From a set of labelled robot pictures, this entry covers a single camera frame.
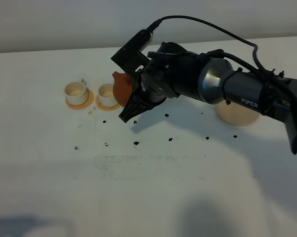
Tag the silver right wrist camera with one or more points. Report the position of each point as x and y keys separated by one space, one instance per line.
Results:
x=129 y=58

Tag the right orange cup coaster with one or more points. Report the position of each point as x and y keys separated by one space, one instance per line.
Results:
x=104 y=108

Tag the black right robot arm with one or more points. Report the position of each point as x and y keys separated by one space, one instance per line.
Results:
x=209 y=77

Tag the orange cup coaster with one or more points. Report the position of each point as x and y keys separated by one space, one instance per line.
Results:
x=86 y=103
x=104 y=108

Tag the beige round teapot coaster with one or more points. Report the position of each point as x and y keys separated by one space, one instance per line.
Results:
x=235 y=114

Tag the brown clay teapot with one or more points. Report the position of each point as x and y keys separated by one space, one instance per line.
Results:
x=122 y=88

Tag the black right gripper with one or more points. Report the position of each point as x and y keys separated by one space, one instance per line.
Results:
x=154 y=84

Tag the right white teacup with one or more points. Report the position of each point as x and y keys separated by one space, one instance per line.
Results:
x=105 y=93

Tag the left orange cup coaster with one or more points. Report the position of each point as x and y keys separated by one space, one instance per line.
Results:
x=86 y=103

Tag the left white teacup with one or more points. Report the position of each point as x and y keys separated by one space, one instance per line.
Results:
x=76 y=92

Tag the white teacup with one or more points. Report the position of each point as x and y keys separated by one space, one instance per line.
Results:
x=105 y=93
x=76 y=92

